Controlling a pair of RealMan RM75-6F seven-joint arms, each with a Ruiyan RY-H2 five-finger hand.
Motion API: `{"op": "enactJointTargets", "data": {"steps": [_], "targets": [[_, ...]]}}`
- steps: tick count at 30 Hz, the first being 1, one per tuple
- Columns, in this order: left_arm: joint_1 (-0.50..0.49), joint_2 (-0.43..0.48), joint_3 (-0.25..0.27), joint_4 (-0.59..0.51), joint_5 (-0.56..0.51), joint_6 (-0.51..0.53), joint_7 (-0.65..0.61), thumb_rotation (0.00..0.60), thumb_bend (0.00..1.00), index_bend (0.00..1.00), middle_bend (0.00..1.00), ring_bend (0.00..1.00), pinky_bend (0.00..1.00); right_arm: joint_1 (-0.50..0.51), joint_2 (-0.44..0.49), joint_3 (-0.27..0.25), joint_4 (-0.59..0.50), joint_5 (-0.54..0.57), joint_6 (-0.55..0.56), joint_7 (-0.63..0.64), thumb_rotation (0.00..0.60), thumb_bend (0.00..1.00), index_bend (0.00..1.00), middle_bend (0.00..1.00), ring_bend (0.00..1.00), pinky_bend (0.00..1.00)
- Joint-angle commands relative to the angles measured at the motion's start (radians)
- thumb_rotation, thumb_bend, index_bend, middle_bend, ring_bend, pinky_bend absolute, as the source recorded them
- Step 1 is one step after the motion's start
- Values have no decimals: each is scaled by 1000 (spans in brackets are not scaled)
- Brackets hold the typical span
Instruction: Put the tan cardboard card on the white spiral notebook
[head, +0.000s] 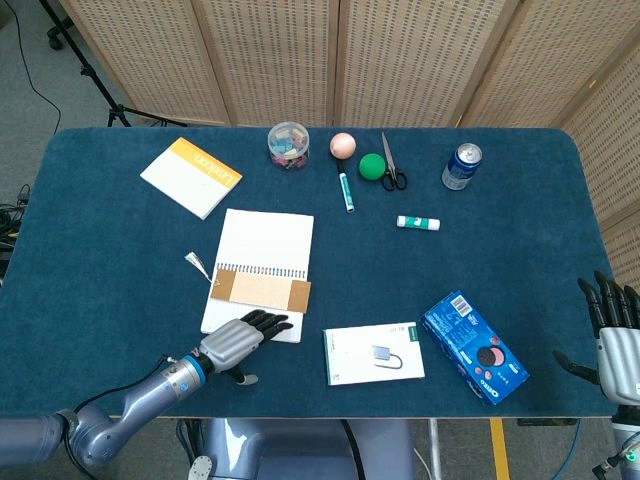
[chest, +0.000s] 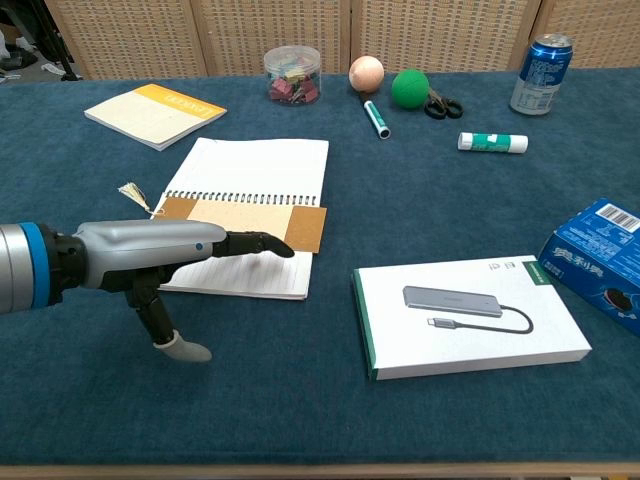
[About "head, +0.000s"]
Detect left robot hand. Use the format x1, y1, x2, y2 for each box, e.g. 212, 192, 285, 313
198, 308, 295, 388

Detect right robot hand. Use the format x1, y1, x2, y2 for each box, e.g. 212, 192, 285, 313
553, 270, 640, 402

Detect brown cardboard bookmark with tassel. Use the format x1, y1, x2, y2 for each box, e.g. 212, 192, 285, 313
184, 250, 313, 315

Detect open white spiral notebook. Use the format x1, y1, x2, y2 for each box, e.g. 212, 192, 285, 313
199, 207, 316, 345

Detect grey robot torso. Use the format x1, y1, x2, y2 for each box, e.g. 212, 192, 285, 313
175, 417, 417, 480

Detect white USB hub box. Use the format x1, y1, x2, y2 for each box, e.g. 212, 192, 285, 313
321, 321, 427, 387

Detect blue felt table mat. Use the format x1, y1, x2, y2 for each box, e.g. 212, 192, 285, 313
0, 126, 619, 419

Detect blue Oreo cookie box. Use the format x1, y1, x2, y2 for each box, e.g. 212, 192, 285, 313
417, 289, 531, 407

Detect yellow floor tape strip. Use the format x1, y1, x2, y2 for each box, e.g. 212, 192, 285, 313
489, 418, 512, 480

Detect yellow white Lexicon notepad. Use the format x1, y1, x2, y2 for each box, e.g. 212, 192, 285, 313
139, 136, 245, 222

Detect green white marker pen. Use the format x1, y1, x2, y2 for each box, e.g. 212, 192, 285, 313
335, 157, 357, 215

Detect metal table leg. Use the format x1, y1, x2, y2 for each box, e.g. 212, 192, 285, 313
427, 418, 445, 480

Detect clear jar of binder clips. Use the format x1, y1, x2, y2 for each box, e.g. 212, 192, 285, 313
266, 121, 311, 172

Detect green white glue stick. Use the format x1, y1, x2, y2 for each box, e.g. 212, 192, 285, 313
396, 214, 442, 232

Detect green ball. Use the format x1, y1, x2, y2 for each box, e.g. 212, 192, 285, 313
358, 152, 387, 181

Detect peach ball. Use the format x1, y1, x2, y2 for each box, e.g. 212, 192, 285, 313
329, 131, 358, 161

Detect blue soda can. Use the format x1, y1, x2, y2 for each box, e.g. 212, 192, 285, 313
440, 142, 484, 192

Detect black tripod stand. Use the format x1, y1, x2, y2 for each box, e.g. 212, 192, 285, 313
38, 0, 189, 129

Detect woven wooden folding screen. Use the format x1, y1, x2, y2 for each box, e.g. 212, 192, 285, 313
58, 0, 640, 292

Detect blue cable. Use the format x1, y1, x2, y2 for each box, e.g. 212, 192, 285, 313
553, 418, 584, 480

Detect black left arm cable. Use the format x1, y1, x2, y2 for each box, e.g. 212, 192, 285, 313
73, 353, 177, 417

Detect black handled scissors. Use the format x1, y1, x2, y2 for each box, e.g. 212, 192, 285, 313
380, 131, 409, 193

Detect bundle of black cables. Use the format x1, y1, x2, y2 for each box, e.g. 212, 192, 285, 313
0, 183, 33, 282

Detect thin black floor cable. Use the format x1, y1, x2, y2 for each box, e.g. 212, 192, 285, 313
6, 0, 63, 137

